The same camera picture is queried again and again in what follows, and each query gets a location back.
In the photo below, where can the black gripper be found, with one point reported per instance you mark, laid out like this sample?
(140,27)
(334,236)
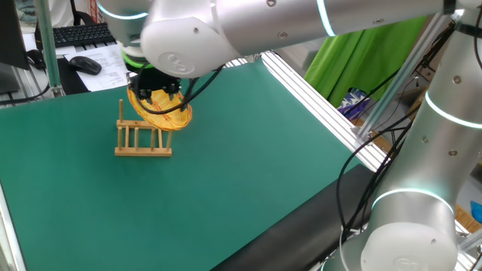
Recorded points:
(154,81)

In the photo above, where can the orange yellow woven basket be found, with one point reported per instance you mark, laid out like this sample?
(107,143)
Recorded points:
(169,120)

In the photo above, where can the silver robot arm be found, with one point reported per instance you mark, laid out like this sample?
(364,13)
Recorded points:
(263,22)

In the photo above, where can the wooden dish rack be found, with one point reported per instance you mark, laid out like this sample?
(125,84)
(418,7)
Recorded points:
(143,151)

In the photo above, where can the printed white paper sheet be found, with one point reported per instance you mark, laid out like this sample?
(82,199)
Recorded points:
(109,64)

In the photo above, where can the black computer mouse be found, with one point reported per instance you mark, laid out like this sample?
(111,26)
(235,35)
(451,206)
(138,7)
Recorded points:
(86,65)

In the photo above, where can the black mouse pad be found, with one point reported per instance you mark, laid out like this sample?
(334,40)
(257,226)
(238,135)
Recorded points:
(71,83)

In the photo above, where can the black computer keyboard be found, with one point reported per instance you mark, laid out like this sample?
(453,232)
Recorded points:
(83,34)

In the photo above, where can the green table mat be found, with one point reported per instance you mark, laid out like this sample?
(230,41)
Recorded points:
(188,188)

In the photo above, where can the red white patterned board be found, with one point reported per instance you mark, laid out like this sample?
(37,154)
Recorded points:
(93,11)

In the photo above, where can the black office chair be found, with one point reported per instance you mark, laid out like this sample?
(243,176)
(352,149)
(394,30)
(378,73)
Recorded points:
(77,15)

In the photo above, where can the black rounded desk object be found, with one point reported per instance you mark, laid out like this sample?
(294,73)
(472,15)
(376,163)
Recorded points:
(37,59)

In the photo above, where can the person in white shirt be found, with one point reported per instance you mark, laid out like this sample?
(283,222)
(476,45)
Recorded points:
(60,11)

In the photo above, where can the black computer monitor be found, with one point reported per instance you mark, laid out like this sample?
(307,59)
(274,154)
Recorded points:
(11,34)

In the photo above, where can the blue white patterned bag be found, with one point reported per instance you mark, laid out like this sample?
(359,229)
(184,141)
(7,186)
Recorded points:
(354,103)

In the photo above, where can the bright green cloth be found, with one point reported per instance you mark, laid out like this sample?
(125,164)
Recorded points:
(357,64)

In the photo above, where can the blue plastic object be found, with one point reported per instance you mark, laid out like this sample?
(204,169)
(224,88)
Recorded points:
(477,212)

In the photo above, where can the aluminium frame post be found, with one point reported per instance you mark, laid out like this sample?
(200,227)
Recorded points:
(403,71)
(49,49)

